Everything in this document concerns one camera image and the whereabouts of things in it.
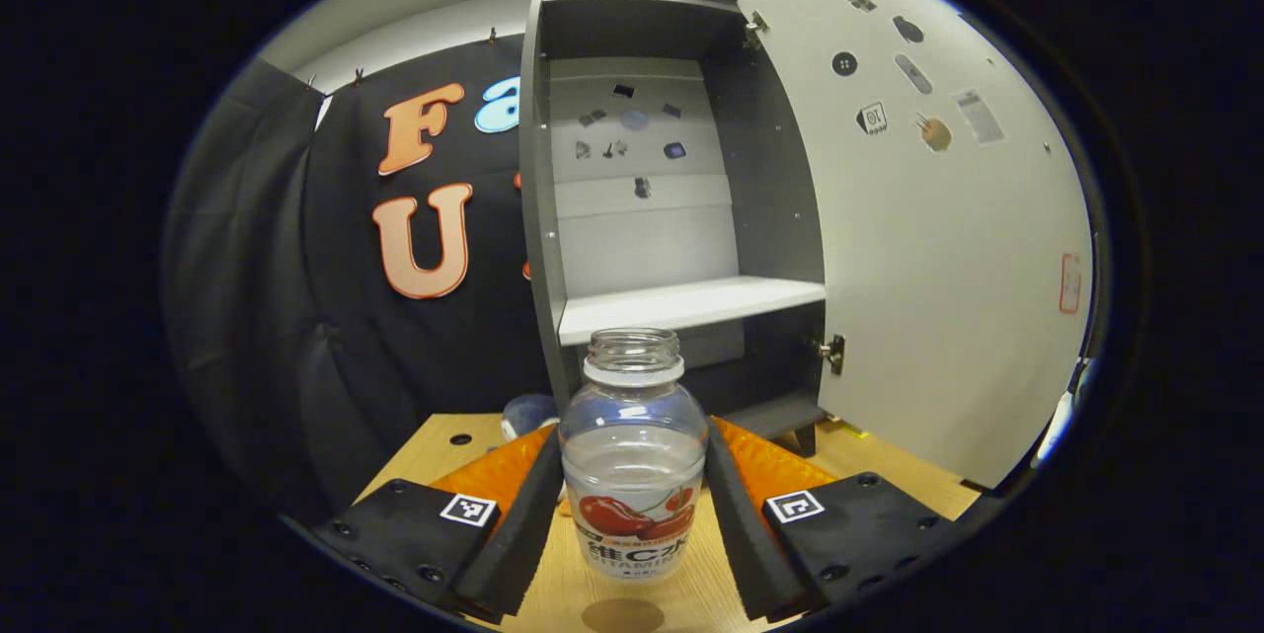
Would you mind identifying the clear plastic bottle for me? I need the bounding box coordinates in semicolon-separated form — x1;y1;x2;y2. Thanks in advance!
558;327;710;583

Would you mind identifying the beige cabinet door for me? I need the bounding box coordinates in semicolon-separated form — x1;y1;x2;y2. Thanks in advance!
739;0;1097;491

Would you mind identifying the penguin plush toy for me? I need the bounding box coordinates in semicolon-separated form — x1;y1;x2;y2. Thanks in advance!
502;394;560;442

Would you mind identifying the white cabinet shelf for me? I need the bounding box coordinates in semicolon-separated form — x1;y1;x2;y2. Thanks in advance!
558;276;827;348

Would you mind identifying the round brown coaster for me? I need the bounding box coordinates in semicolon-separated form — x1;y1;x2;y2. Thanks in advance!
581;597;666;633

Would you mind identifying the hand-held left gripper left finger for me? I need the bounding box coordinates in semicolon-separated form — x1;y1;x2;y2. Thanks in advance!
314;424;564;624

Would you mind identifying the black backdrop cloth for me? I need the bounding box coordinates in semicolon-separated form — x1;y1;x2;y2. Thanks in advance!
163;33;554;515

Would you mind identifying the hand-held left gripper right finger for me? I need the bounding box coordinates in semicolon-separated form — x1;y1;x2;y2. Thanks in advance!
703;416;974;622

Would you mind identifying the row of cloth clips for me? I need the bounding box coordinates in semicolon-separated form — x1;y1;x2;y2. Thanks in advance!
304;27;500;91

